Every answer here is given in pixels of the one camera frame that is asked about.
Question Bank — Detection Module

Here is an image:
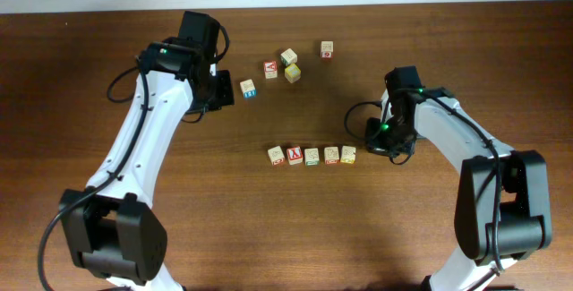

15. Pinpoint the wooden block yellow side engraved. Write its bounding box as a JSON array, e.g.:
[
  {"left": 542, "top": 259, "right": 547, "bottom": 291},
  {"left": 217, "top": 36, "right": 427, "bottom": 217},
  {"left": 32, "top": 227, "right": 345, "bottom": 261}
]
[{"left": 340, "top": 146, "right": 356, "bottom": 164}]

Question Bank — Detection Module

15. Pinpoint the wooden block red side engraved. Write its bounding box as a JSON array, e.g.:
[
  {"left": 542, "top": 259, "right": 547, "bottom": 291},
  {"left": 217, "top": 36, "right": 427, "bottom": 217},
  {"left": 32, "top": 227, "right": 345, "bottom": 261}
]
[{"left": 324, "top": 146, "right": 340, "bottom": 165}]

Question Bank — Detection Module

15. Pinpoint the wooden block green letter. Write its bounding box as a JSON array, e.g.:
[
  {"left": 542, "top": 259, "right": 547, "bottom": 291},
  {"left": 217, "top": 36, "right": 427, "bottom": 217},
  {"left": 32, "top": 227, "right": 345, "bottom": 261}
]
[{"left": 304, "top": 148, "right": 320, "bottom": 166}]

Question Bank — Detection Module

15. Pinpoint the wooden block red bottom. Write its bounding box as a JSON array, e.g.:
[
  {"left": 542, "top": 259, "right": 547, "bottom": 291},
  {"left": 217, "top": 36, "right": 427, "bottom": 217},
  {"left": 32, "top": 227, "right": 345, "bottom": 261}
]
[{"left": 268, "top": 146, "right": 286, "bottom": 166}]

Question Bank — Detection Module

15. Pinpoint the wooden block red letter Y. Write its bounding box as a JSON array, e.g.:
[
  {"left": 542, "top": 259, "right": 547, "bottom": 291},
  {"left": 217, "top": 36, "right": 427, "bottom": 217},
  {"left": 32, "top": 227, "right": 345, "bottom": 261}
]
[{"left": 286, "top": 146, "right": 304, "bottom": 166}]

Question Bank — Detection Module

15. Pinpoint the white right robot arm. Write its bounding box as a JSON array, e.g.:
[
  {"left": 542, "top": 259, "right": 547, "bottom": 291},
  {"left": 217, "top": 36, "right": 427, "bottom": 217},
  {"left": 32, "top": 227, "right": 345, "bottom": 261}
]
[{"left": 374, "top": 88, "right": 552, "bottom": 290}]

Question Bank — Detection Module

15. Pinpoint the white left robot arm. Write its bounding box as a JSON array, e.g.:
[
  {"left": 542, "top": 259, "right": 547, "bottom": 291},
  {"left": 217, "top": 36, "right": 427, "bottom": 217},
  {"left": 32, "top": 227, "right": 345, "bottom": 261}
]
[{"left": 55, "top": 42, "right": 234, "bottom": 290}]

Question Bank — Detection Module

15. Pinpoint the plain wooden block upper left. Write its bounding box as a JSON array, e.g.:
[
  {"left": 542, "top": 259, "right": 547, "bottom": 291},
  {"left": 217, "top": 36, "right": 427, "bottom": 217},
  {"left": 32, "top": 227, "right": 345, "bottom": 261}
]
[{"left": 240, "top": 79, "right": 257, "bottom": 98}]

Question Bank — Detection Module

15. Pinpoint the wooden block red letter A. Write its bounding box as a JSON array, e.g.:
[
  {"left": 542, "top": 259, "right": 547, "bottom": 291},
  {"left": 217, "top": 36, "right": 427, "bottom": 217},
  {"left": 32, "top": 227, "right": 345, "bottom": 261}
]
[{"left": 263, "top": 61, "right": 278, "bottom": 79}]

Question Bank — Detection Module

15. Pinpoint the wooden block yellow face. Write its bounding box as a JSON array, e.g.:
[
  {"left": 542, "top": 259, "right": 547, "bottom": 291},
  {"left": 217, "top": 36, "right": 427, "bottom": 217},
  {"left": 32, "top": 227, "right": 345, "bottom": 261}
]
[{"left": 285, "top": 64, "right": 301, "bottom": 83}]

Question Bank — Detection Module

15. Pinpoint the wooden block green side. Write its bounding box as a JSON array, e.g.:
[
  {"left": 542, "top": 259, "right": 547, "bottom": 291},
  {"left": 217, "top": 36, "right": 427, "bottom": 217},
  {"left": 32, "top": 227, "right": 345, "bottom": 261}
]
[{"left": 280, "top": 48, "right": 298, "bottom": 67}]

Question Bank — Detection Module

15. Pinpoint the wooden block red number far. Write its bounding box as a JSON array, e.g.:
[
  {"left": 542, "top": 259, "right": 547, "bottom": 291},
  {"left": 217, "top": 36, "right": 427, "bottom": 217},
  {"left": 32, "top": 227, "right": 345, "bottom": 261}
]
[{"left": 320, "top": 41, "right": 334, "bottom": 59}]

